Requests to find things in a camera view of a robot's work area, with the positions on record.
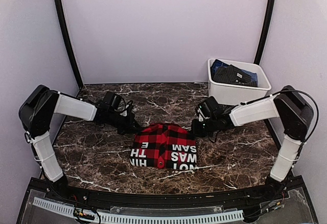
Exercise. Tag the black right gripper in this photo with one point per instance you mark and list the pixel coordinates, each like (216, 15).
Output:
(196, 131)

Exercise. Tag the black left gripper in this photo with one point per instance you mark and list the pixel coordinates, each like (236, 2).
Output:
(129, 127)

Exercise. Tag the red black plaid shirt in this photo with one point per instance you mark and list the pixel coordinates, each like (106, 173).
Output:
(164, 145)

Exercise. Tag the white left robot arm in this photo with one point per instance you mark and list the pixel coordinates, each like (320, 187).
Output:
(37, 111)

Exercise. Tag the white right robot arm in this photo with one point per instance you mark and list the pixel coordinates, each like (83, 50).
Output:
(297, 111)

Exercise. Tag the white plastic bin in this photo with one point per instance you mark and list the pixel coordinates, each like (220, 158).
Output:
(228, 94)

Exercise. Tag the grey striped shirt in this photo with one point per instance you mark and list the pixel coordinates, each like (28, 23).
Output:
(230, 75)

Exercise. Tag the dark blue plaid shirt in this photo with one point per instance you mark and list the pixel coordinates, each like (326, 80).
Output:
(218, 63)

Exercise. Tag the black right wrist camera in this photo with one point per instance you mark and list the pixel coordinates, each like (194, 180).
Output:
(208, 108)

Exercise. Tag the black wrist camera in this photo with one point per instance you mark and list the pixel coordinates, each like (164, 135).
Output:
(208, 108)
(116, 103)

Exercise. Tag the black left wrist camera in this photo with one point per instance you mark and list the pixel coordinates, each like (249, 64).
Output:
(116, 103)

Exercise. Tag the black front rail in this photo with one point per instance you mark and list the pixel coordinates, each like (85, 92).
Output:
(246, 198)

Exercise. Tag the white slotted cable duct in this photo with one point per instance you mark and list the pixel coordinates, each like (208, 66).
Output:
(141, 215)

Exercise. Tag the black right frame post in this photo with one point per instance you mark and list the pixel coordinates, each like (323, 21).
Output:
(264, 32)

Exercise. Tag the black frame post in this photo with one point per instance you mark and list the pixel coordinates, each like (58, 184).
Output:
(264, 32)
(67, 42)

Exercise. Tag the black left frame post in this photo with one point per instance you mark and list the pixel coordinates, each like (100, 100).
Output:
(67, 42)

